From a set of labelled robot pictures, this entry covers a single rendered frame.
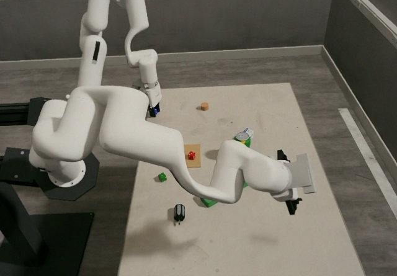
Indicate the green rectangular box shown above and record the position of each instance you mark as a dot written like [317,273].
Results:
[209,203]

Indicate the green die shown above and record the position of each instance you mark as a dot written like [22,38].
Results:
[162,177]

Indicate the tan short cylinder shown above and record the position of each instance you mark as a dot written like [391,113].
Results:
[204,106]

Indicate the red die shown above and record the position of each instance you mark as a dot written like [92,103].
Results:
[191,155]

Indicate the tan flat mat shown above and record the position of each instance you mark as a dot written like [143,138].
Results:
[193,148]

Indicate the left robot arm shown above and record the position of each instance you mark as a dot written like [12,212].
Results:
[95,48]

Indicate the green soda can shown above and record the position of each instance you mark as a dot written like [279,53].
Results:
[244,138]

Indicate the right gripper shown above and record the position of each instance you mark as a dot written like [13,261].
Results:
[290,196]

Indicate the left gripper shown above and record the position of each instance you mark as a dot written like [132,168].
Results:
[154,95]

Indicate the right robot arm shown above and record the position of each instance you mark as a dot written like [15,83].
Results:
[66,133]

